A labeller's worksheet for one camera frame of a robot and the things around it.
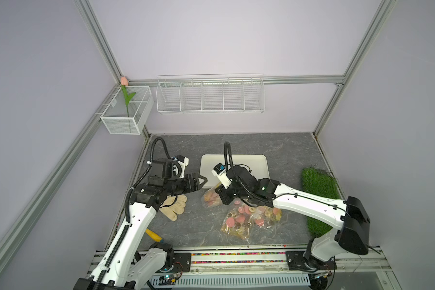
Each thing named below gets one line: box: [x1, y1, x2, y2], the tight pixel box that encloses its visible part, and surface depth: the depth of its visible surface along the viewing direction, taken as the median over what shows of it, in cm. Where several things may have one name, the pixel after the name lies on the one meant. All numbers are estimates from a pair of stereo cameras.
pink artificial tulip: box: [120, 76, 137, 118], surface depth 92 cm
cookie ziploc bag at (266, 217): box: [252, 205, 283, 231], surface depth 84 cm
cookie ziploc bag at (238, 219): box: [221, 198, 257, 244], surface depth 82 cm
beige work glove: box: [158, 194, 188, 222], surface depth 89 cm
